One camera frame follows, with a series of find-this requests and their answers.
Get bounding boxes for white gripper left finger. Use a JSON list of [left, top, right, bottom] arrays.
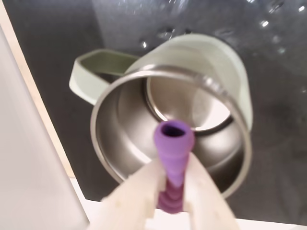
[[88, 159, 167, 230]]

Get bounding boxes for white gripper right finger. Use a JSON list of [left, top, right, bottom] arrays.
[[183, 153, 238, 230]]

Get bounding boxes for black table mat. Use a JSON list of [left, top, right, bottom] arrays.
[[4, 0, 307, 227]]

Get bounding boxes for pale green steel mug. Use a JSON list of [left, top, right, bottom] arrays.
[[69, 33, 254, 200]]

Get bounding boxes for purple ribbed pen grip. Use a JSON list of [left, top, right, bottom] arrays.
[[153, 119, 195, 214]]

